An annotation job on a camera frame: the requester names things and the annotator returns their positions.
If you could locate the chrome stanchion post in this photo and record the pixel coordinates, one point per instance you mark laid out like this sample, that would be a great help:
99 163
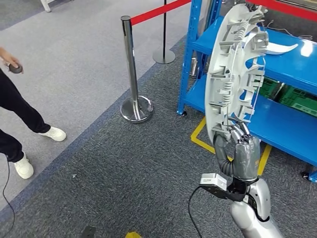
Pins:
136 110
193 69

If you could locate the red barrier belt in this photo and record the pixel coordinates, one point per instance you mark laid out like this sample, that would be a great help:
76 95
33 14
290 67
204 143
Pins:
158 10
292 9

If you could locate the blue metal shelf rack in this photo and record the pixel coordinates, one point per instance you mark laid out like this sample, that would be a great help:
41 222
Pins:
284 128

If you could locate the black stanchion post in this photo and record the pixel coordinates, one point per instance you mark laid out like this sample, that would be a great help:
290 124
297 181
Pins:
163 56

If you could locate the black round controller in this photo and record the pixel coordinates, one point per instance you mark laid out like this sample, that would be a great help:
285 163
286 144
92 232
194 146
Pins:
16 69

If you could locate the person's hand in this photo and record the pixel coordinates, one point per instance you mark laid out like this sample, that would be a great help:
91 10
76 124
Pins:
8 57

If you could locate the silver wheel hubcap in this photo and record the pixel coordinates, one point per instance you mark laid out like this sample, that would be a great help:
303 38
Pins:
220 82

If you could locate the person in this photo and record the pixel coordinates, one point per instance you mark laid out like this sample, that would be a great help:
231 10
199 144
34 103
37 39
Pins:
14 101

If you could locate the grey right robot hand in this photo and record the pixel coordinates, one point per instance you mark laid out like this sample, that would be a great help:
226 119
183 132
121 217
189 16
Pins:
247 157

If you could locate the white plastic trim part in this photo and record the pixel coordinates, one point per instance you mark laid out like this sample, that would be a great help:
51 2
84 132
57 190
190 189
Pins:
279 48

